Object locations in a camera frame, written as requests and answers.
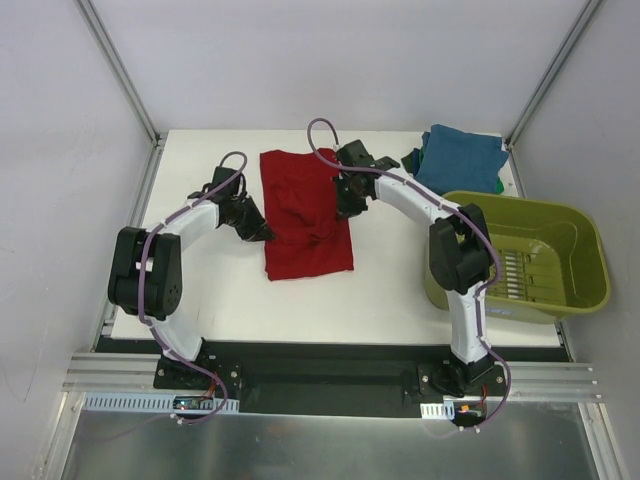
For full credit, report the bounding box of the right aluminium frame post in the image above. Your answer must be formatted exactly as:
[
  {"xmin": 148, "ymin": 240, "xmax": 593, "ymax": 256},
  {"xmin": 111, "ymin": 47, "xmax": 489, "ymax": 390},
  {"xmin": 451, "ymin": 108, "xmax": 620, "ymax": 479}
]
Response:
[{"xmin": 506, "ymin": 0, "xmax": 605, "ymax": 151}]

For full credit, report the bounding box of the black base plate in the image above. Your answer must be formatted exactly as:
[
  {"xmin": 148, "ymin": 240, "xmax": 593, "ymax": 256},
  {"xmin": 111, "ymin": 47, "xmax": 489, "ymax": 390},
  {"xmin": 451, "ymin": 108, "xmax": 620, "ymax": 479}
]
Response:
[{"xmin": 152, "ymin": 339, "xmax": 571, "ymax": 416}]

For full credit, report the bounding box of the left white cable duct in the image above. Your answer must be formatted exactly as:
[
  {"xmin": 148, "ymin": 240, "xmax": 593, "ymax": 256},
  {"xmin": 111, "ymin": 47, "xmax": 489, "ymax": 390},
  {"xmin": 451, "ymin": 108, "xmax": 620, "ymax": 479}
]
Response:
[{"xmin": 84, "ymin": 393, "xmax": 240, "ymax": 416}]

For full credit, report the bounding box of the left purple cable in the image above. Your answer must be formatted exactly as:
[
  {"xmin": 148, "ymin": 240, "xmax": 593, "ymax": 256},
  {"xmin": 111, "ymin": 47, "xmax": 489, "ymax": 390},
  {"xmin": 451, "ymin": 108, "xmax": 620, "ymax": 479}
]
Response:
[{"xmin": 137, "ymin": 151, "xmax": 249, "ymax": 426}]

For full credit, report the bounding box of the left aluminium frame post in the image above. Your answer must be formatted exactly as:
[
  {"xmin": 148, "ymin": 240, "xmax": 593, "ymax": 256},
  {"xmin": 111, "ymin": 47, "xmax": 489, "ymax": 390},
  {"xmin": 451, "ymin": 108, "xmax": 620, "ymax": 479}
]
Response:
[{"xmin": 74, "ymin": 0, "xmax": 162, "ymax": 146}]

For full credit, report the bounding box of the white cable duct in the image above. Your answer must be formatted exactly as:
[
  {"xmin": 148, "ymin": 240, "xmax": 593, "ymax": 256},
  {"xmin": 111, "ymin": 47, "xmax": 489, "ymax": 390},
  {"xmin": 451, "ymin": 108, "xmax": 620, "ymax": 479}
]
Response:
[
  {"xmin": 420, "ymin": 400, "xmax": 456, "ymax": 421},
  {"xmin": 84, "ymin": 393, "xmax": 240, "ymax": 416}
]

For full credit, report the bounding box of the aluminium frame post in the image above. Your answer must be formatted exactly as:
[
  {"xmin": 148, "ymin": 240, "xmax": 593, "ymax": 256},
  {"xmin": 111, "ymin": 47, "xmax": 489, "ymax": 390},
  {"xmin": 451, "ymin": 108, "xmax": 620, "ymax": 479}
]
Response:
[
  {"xmin": 506, "ymin": 0, "xmax": 605, "ymax": 151},
  {"xmin": 74, "ymin": 0, "xmax": 162, "ymax": 146}
]

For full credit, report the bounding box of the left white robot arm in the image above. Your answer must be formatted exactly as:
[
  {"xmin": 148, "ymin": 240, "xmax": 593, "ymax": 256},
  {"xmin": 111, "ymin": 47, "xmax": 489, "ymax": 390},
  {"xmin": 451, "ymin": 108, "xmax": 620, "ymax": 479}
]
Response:
[{"xmin": 108, "ymin": 166, "xmax": 275, "ymax": 389}]

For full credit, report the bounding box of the folded blue t shirt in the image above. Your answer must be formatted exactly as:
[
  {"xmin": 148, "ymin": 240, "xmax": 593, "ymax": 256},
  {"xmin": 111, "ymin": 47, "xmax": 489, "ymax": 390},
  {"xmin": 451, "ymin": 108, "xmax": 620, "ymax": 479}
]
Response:
[{"xmin": 411, "ymin": 124, "xmax": 509, "ymax": 195}]

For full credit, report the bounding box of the olive green plastic basket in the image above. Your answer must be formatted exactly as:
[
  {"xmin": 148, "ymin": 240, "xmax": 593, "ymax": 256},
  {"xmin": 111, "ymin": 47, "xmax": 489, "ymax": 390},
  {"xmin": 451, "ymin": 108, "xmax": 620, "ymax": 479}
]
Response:
[{"xmin": 445, "ymin": 191, "xmax": 610, "ymax": 324}]

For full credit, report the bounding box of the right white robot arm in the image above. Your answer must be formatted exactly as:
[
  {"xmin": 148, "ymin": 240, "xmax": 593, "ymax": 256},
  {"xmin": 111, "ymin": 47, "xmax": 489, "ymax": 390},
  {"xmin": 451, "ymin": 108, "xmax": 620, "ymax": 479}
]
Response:
[{"xmin": 334, "ymin": 140, "xmax": 497, "ymax": 398}]

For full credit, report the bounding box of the right white cable duct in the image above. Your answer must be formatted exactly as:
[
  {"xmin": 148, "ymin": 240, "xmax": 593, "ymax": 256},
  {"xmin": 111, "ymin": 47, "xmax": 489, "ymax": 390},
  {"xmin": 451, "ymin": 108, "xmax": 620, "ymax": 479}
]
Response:
[{"xmin": 420, "ymin": 400, "xmax": 456, "ymax": 421}]

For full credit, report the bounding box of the red t shirt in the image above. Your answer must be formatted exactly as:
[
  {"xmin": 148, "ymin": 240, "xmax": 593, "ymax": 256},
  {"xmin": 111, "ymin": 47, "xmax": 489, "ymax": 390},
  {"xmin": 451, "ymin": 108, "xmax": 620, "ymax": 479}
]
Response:
[{"xmin": 260, "ymin": 150, "xmax": 354, "ymax": 281}]

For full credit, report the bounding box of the folded dark green t shirt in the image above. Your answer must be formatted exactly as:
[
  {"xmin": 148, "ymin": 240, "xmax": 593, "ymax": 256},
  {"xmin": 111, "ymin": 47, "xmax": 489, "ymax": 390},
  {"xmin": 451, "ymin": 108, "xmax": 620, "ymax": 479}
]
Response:
[{"xmin": 401, "ymin": 148, "xmax": 423, "ymax": 176}]

